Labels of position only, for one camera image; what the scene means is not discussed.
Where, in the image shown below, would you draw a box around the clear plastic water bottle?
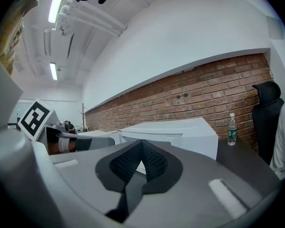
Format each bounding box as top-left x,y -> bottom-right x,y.
227,113 -> 238,146

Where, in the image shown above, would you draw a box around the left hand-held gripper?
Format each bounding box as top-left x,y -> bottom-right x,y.
16,98 -> 115,155

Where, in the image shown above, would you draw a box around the person's patterned shirt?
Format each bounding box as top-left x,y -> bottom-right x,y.
0,0 -> 40,76

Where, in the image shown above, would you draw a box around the black office chair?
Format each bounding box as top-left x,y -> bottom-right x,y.
251,81 -> 285,166

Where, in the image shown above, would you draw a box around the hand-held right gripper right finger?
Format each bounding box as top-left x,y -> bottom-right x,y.
122,139 -> 281,228

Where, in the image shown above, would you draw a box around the white low cabinet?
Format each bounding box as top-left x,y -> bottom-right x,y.
77,129 -> 122,145

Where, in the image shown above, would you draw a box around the person's left hand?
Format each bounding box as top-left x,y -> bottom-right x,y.
48,136 -> 77,155

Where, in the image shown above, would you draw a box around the long ceiling light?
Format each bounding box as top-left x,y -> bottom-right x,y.
49,62 -> 58,81
47,0 -> 64,24

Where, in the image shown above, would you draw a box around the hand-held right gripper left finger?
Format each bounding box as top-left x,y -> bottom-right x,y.
49,139 -> 143,216

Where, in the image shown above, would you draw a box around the white ceiling pipes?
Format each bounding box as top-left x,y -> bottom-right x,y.
55,0 -> 127,37

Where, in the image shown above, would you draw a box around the white microwave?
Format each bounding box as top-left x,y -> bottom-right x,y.
118,117 -> 219,161

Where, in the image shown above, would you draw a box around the wooden coat rack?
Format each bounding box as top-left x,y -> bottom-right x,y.
79,103 -> 88,133

